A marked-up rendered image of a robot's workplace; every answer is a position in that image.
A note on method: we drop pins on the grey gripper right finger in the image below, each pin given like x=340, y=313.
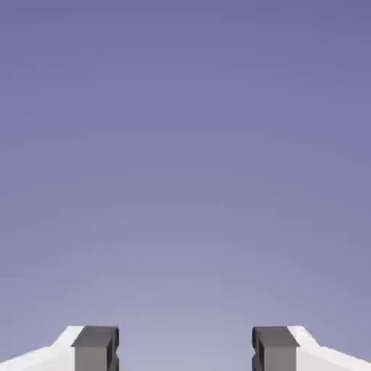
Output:
x=278, y=350

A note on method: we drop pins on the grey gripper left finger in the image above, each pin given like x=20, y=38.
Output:
x=92, y=350

